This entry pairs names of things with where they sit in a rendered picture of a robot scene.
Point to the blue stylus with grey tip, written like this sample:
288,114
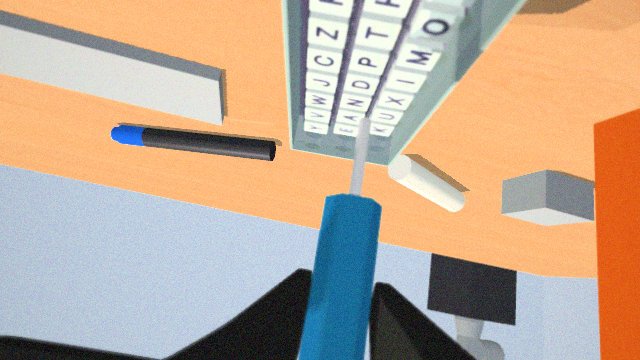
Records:
338,309

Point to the white keyboard with letter keys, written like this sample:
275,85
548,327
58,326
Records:
392,61

